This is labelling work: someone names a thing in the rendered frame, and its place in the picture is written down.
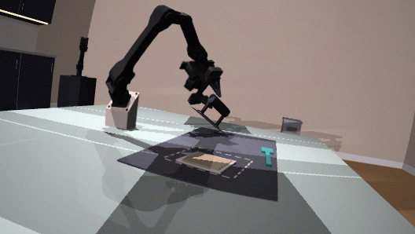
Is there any beige square tile with dark square center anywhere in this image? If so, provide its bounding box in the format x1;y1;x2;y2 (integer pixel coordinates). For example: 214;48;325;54
175;151;237;174

